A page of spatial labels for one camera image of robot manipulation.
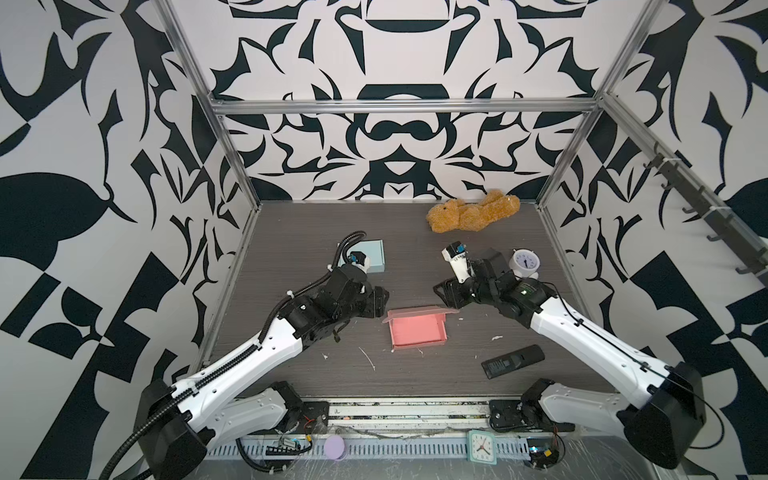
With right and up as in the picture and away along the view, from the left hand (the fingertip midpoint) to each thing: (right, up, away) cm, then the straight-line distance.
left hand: (381, 289), depth 75 cm
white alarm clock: (+47, +4, +25) cm, 53 cm away
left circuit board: (-22, -37, -3) cm, 43 cm away
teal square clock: (+23, -35, -7) cm, 42 cm away
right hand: (+16, +1, +3) cm, 16 cm away
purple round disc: (-10, -32, -11) cm, 35 cm away
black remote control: (+36, -21, +7) cm, 42 cm away
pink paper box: (+11, -13, +12) cm, 21 cm away
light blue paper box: (-3, +8, +27) cm, 28 cm away
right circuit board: (+38, -37, -4) cm, 54 cm away
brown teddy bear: (+24, +20, +30) cm, 43 cm away
